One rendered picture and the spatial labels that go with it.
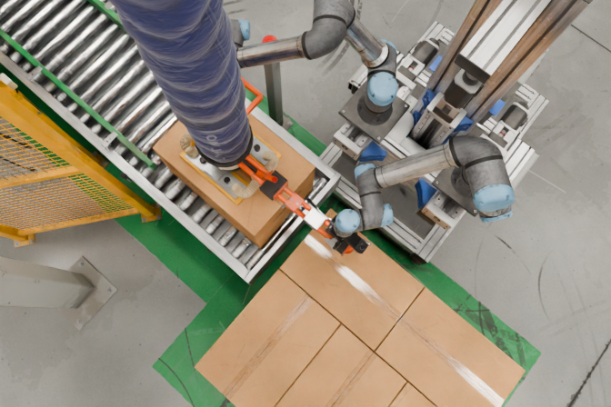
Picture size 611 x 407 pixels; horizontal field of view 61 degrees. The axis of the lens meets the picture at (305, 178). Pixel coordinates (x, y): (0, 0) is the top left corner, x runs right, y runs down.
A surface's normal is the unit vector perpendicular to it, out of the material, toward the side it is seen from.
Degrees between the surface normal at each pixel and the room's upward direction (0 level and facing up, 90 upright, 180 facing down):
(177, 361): 0
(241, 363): 0
